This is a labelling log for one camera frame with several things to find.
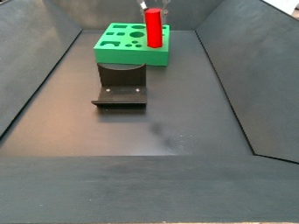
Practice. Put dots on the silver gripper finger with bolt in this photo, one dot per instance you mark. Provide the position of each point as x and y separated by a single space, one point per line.
165 11

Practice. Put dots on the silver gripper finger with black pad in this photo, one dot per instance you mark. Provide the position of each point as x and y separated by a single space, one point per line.
142 6

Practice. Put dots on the red hexagon prism block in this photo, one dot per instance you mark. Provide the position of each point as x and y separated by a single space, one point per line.
154 27

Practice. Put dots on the green foam shape board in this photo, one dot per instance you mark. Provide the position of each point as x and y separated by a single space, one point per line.
123 46

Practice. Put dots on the black curved holder stand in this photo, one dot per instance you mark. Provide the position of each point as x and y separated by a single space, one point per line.
122 86

